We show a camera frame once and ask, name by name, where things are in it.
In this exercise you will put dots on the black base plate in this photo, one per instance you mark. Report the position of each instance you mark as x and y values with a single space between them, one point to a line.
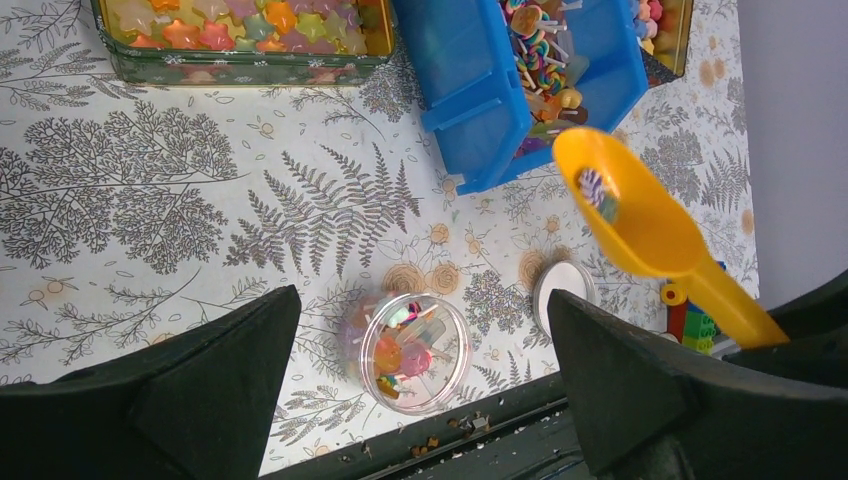
526 432

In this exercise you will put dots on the blue plastic candy bin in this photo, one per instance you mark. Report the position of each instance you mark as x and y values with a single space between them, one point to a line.
474 100

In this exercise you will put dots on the tin of orange gummies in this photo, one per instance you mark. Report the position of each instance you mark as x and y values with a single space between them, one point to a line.
246 42

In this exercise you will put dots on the clear glass jar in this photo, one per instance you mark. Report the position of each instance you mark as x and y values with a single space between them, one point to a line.
411 352

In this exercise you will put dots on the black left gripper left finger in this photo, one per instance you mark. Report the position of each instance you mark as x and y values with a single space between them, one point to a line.
198 405

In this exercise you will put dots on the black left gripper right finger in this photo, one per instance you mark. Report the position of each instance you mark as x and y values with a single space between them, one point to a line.
648 408

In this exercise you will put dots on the yellow plastic scoop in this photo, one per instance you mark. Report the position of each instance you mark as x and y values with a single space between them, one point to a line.
645 232

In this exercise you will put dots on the colourful toy block train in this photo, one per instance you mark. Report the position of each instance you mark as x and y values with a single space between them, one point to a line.
687 324

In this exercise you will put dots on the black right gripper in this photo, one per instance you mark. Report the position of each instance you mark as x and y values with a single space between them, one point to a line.
816 323

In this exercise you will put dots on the tin of star candies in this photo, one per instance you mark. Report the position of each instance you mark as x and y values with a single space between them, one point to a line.
663 32

